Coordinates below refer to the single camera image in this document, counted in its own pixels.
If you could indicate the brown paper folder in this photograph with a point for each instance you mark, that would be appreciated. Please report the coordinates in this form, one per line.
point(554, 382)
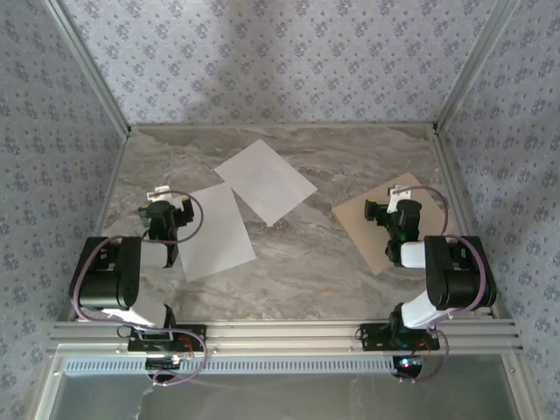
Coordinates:
point(363, 223)

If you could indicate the white paper sheet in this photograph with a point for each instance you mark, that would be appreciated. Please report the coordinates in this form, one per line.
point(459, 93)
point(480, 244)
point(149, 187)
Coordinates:
point(219, 236)
point(267, 184)

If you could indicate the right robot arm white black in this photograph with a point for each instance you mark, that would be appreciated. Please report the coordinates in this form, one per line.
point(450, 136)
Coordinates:
point(455, 280)

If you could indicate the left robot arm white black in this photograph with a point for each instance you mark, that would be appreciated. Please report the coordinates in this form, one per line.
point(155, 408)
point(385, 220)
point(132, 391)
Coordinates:
point(105, 280)

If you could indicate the grey metal panel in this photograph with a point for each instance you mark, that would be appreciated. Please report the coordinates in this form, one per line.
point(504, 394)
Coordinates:
point(306, 398)

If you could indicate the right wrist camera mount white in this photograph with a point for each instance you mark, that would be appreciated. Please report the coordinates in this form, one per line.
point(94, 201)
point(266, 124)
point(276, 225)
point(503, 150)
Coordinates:
point(395, 199)

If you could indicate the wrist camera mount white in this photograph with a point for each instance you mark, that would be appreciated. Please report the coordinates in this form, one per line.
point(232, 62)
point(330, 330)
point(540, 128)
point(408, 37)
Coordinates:
point(159, 194)
point(395, 199)

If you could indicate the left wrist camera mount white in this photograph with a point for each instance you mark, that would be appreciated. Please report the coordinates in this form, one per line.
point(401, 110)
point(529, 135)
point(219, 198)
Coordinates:
point(159, 194)

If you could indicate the aluminium table side rail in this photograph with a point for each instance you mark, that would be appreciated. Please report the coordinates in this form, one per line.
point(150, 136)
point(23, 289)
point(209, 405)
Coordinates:
point(113, 175)
point(451, 175)

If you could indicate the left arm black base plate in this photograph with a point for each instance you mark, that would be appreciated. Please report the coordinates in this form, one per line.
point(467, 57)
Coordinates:
point(199, 330)

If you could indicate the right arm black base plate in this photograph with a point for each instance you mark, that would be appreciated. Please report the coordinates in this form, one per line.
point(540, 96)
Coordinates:
point(372, 339)

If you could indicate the aluminium table back rail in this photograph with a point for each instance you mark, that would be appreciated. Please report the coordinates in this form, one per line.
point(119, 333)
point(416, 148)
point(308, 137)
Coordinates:
point(284, 126)

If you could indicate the aluminium mounting rail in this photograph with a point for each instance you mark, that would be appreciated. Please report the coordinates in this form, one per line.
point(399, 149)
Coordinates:
point(284, 337)

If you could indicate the aluminium frame post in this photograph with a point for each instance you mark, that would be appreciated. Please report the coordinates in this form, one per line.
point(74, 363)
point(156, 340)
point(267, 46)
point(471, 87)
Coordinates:
point(93, 65)
point(473, 65)

